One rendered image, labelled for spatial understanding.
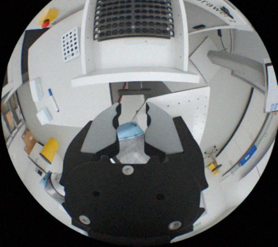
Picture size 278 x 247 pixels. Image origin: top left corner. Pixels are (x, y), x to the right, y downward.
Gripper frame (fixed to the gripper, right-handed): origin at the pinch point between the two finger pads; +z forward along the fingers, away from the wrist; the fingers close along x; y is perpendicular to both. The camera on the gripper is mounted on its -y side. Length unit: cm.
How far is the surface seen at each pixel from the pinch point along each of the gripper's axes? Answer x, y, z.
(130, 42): -0.9, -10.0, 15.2
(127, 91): -1.5, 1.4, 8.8
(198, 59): 75, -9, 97
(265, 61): 68, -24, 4
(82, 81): -10.9, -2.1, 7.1
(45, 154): -209, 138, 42
